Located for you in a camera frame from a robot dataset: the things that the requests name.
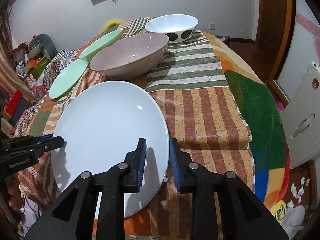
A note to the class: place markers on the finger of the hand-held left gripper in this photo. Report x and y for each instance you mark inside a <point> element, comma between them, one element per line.
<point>41,138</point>
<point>51,143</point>

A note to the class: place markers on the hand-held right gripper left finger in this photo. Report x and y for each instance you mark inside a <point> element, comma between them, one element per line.
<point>142,155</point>

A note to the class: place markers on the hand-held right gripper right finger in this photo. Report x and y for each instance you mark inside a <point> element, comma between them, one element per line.
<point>173,162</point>

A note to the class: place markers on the white plate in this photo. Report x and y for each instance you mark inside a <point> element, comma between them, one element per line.
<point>105,120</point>

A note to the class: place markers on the green plate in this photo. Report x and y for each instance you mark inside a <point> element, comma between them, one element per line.
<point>100,43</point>
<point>66,80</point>

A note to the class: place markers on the pink bowl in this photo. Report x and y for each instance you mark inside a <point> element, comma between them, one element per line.
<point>127,57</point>

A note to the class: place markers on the white bowl with black dots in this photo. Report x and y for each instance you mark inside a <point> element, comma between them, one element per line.
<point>172,23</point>

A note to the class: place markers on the person's left hand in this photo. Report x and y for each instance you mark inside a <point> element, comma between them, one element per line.
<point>15,192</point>

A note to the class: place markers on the red box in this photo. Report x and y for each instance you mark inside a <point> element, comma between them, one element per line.
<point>15,102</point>

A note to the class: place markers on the striped patchwork blanket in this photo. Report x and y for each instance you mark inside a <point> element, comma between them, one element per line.
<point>197,110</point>

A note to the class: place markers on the pink rabbit toy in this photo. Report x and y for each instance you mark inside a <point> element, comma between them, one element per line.
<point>31,78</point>

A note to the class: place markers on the green cardboard box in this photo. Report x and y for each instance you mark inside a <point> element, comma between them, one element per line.
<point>41,66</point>

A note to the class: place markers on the patterned patchwork quilt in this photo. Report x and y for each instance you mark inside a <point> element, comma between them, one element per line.
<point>58,61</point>

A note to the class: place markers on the grey stuffed toy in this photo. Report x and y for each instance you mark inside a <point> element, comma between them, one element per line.
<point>41,42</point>

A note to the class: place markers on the colourful fleece blanket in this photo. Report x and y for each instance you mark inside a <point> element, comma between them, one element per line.
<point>252,100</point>

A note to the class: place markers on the yellow round item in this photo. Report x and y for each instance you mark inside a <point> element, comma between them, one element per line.
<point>110,23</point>

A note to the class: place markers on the white plastic panel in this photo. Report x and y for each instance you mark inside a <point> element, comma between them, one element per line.
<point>302,110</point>

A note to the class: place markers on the wooden door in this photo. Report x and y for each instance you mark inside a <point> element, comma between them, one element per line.
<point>272,30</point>

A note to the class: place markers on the white wall socket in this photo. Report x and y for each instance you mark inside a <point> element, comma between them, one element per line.
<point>212,26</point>

